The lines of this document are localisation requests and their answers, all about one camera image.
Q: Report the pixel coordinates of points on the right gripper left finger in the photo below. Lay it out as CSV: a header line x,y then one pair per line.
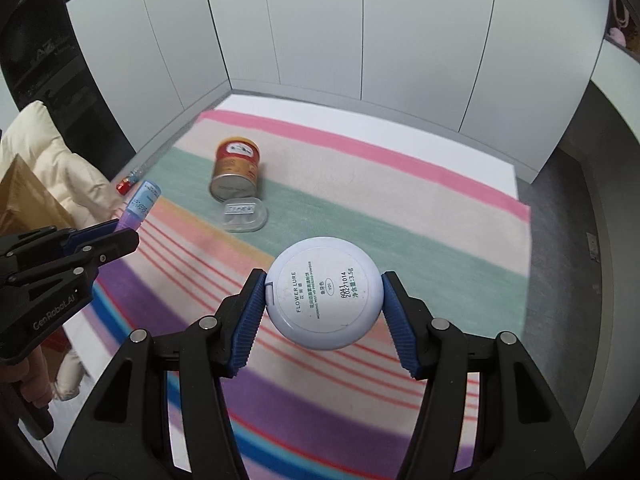
x,y
240,316

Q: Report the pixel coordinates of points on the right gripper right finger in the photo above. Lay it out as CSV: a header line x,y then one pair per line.
x,y
409,321

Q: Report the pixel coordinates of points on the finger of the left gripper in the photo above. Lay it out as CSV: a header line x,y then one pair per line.
x,y
80,238
105,250

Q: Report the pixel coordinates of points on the purple tube with blue label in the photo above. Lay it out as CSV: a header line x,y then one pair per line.
x,y
139,206

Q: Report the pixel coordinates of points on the white round compact case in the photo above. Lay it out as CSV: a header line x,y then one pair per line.
x,y
324,293

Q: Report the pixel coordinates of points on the person's left hand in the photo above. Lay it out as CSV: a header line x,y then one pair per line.
x,y
32,376

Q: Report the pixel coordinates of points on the cream padded chair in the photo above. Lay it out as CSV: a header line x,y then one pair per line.
x,y
83,196

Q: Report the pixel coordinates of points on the brown cardboard box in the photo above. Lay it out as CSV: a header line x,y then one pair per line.
x,y
26,204

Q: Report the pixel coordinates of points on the red small bottle on floor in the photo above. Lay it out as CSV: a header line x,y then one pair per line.
x,y
124,186

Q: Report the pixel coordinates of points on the clear plastic round container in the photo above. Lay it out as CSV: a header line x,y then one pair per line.
x,y
242,215

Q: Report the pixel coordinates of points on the striped colourful blanket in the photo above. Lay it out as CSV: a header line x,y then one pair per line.
x,y
323,394

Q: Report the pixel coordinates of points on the red gold tin can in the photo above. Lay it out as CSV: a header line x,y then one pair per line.
x,y
235,172

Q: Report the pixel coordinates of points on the black glass cabinet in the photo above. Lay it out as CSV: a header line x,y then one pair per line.
x,y
42,61

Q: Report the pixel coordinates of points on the white wardrobe doors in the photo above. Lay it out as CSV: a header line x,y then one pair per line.
x,y
503,76

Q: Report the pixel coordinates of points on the pink plush toy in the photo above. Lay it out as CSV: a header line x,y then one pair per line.
x,y
616,36

